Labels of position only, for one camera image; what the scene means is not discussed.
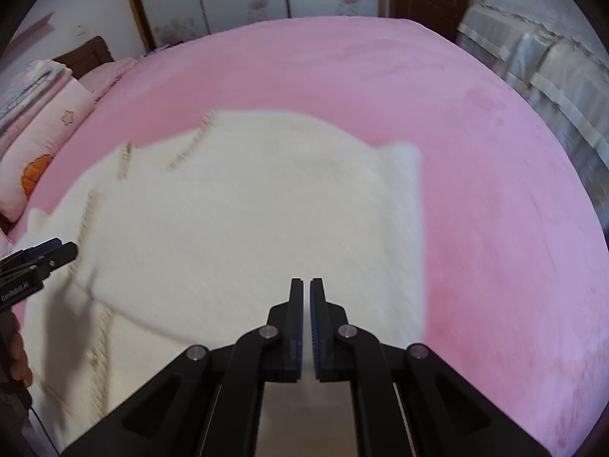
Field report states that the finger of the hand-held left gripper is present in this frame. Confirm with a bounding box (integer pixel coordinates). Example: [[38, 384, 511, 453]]
[[18, 236, 66, 260], [32, 241, 80, 278]]

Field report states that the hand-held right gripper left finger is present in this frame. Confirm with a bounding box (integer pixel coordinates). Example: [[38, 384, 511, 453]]
[[61, 277, 304, 457]]

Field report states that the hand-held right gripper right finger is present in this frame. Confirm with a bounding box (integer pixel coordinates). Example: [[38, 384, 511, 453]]
[[309, 277, 549, 457]]

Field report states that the white fluffy garment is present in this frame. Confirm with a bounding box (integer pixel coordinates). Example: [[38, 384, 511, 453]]
[[21, 109, 427, 441]]

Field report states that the person's left hand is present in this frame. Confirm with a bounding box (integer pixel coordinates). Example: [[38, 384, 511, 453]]
[[8, 316, 35, 387]]

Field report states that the pink pillow with orange print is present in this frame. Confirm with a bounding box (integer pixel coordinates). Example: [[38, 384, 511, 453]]
[[0, 78, 97, 224]]

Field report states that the folded striped quilt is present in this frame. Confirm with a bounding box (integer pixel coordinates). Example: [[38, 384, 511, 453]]
[[0, 59, 73, 153]]

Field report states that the pink ruffled pillow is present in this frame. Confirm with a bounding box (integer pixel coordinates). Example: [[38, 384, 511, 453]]
[[78, 57, 140, 102]]

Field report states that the dark wooden headboard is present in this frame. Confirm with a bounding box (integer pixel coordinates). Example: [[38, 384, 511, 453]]
[[51, 35, 116, 79]]

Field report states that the pink bed blanket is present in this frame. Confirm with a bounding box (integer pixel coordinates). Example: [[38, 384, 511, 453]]
[[0, 16, 606, 457]]

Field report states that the beige lace covered furniture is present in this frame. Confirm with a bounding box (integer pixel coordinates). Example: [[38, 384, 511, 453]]
[[456, 0, 609, 213]]

